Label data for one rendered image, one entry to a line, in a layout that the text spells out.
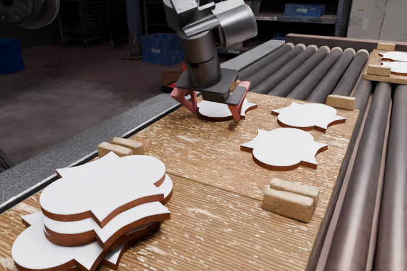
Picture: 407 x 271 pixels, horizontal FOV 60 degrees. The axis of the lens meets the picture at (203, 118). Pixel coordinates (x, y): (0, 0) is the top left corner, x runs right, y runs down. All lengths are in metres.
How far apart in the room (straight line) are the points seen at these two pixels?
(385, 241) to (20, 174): 0.53
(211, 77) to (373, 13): 4.66
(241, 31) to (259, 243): 0.34
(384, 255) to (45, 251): 0.36
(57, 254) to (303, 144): 0.40
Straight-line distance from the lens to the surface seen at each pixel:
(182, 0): 0.60
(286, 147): 0.58
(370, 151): 0.68
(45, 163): 0.65
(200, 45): 0.57
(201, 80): 0.61
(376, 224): 0.58
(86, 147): 0.67
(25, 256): 0.40
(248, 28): 0.60
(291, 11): 5.21
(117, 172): 0.44
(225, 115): 0.70
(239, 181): 0.51
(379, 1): 5.20
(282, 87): 0.98
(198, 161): 0.55
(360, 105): 0.91
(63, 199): 0.41
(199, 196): 0.47
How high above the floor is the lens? 1.21
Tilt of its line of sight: 23 degrees down
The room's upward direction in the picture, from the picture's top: straight up
